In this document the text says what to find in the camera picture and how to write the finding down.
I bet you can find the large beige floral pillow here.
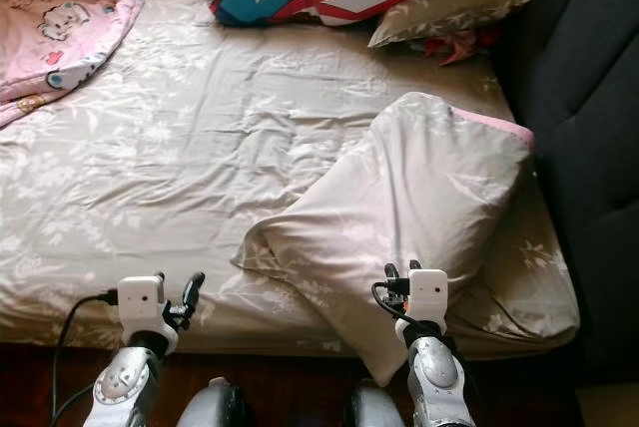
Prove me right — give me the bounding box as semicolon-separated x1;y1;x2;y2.
232;92;536;388

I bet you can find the silver left robot leg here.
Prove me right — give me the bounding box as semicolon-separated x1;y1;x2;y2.
175;377;246;427

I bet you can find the silver robot leg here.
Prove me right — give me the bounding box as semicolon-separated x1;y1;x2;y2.
344;382;410;427
175;377;246;427

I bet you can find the silver right robot leg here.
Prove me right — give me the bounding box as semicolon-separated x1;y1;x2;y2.
344;382;410;427

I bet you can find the bed with beige floral sheet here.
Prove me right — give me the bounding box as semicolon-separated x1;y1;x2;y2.
0;0;582;360

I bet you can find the small red cloth item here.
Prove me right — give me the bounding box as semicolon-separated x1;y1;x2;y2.
422;30;500;67

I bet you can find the dark upholstered headboard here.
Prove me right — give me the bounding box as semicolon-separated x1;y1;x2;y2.
489;0;639;383

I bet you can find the pink cartoon blanket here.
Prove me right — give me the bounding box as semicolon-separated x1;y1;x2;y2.
0;0;148;129

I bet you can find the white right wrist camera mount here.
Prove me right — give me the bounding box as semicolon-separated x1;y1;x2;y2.
394;268;449;343

